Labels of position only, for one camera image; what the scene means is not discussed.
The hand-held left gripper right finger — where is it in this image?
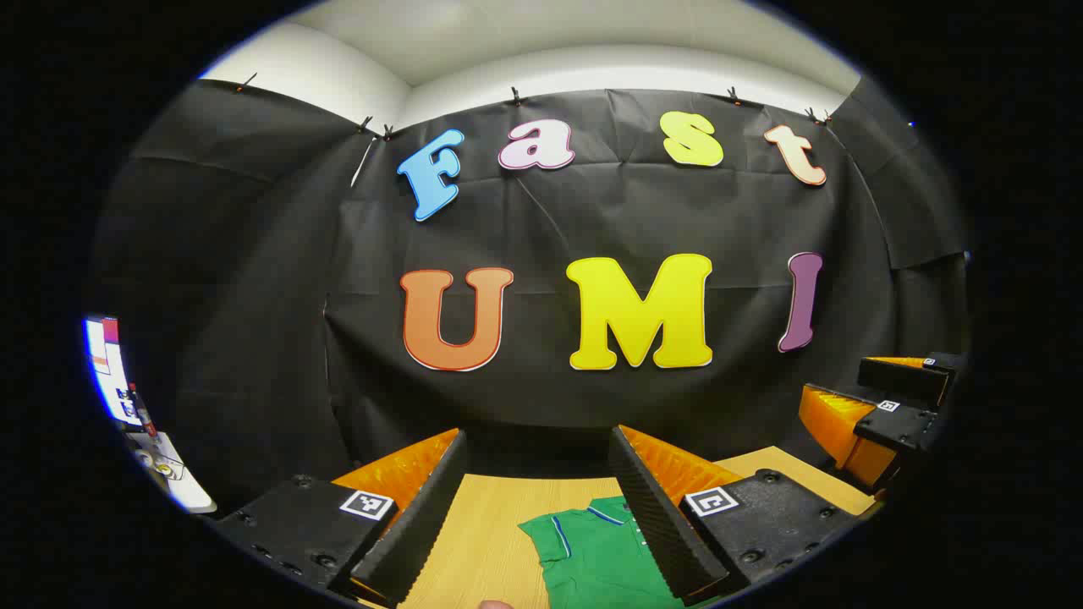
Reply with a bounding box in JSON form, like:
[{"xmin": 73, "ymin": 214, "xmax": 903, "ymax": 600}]
[{"xmin": 607, "ymin": 425, "xmax": 877, "ymax": 605}]

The row of black cloth clips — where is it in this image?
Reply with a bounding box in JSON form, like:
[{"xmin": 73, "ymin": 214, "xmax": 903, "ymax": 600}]
[{"xmin": 237, "ymin": 72, "xmax": 834, "ymax": 140}]

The black backdrop cloth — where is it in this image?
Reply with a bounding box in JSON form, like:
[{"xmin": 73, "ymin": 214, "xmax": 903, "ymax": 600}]
[{"xmin": 89, "ymin": 80, "xmax": 970, "ymax": 517}]

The green T-shirt with blue trim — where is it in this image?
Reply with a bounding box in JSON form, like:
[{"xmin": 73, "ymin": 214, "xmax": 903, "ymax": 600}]
[{"xmin": 518, "ymin": 497, "xmax": 720, "ymax": 609}]

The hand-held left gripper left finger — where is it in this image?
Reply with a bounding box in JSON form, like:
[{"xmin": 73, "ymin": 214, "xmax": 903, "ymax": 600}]
[{"xmin": 216, "ymin": 429, "xmax": 469, "ymax": 608}]

